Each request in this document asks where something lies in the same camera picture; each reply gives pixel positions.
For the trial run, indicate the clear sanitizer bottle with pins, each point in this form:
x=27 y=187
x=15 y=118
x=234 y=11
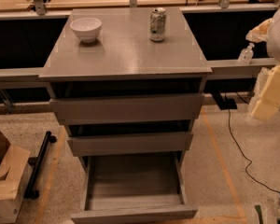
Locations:
x=246 y=54

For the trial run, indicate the grey top drawer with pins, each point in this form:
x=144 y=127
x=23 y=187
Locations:
x=128 y=108

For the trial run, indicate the black power box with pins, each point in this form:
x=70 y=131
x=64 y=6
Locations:
x=223 y=102

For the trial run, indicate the crushed soda can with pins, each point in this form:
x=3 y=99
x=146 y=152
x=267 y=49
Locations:
x=157 y=24

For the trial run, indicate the cardboard box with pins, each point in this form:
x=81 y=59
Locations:
x=15 y=173

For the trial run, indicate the white ceramic bowl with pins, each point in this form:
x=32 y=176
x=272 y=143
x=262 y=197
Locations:
x=86 y=29

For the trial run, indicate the grey drawer cabinet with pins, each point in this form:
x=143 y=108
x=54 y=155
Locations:
x=123 y=60

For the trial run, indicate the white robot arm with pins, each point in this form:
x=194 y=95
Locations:
x=269 y=32

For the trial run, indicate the grey bottom drawer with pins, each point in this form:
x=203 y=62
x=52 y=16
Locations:
x=133 y=188

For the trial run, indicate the grey drawer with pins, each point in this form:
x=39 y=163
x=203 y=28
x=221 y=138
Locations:
x=128 y=108
x=133 y=188
x=129 y=138

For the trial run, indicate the black metal bar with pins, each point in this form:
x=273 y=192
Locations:
x=36 y=162

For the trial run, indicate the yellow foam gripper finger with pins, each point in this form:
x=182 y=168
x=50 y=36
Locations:
x=266 y=100

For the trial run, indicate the grey middle drawer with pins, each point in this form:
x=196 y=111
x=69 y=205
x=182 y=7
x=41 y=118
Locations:
x=129 y=138

